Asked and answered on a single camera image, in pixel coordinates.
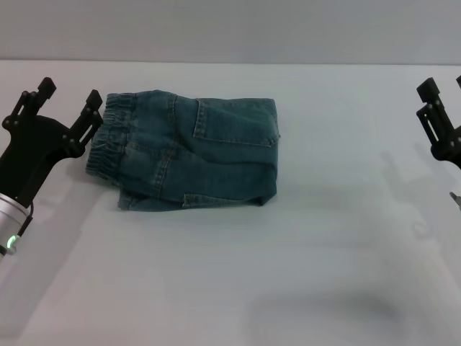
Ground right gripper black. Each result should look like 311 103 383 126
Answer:
416 74 461 163

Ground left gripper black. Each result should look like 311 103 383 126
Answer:
0 76 105 208

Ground blue denim shorts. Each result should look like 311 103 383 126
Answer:
85 89 282 212

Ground left arm cable with connector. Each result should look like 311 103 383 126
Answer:
16 201 37 235

